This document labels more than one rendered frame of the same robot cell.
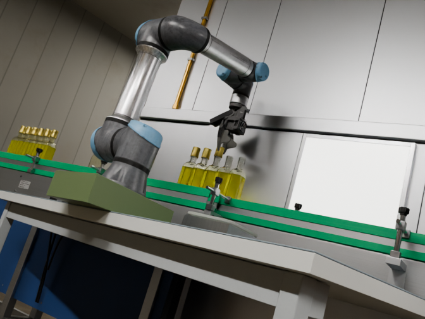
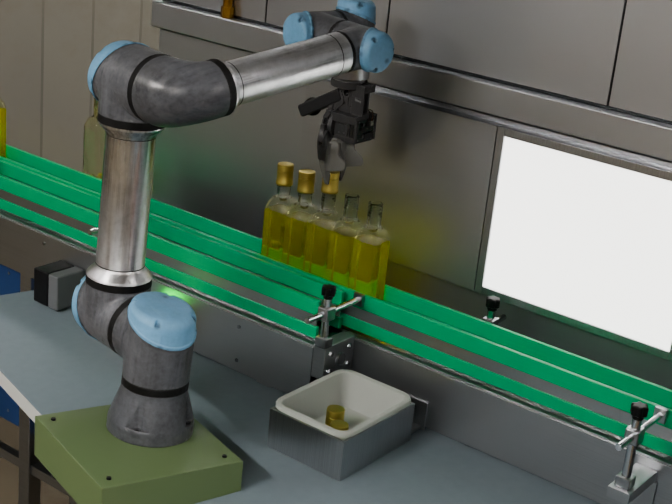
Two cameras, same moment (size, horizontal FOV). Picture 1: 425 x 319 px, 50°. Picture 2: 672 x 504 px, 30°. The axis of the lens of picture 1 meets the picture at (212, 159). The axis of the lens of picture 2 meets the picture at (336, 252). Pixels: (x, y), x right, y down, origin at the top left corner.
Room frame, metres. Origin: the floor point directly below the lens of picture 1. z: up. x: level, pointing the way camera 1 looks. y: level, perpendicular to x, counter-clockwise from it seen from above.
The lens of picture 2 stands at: (-0.58, -0.11, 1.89)
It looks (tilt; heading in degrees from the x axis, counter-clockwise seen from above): 20 degrees down; 2
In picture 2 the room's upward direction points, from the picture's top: 6 degrees clockwise
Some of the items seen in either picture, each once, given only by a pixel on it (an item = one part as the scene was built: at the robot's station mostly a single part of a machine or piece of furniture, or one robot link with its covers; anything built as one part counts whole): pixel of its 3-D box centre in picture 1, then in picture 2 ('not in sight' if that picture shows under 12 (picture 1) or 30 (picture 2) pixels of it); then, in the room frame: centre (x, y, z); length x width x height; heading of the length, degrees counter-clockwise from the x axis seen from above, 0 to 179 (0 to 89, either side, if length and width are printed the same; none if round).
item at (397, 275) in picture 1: (398, 247); (634, 460); (1.28, -0.59, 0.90); 0.17 x 0.05 x 0.23; 146
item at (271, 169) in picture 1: (290, 172); (481, 206); (1.78, -0.32, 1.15); 0.90 x 0.03 x 0.34; 56
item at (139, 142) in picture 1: (138, 145); (157, 338); (1.37, 0.23, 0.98); 0.13 x 0.12 x 0.14; 45
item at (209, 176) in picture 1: (207, 190); (322, 259); (1.82, -0.02, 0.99); 0.06 x 0.06 x 0.21; 57
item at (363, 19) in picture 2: (243, 85); (353, 28); (1.81, -0.03, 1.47); 0.09 x 0.08 x 0.11; 135
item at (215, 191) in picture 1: (217, 195); (333, 313); (1.64, -0.06, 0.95); 0.17 x 0.03 x 0.12; 146
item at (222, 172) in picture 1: (219, 192); (344, 267); (1.79, -0.07, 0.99); 0.06 x 0.06 x 0.21; 56
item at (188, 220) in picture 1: (222, 240); (350, 419); (1.52, -0.11, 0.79); 0.27 x 0.17 x 0.08; 146
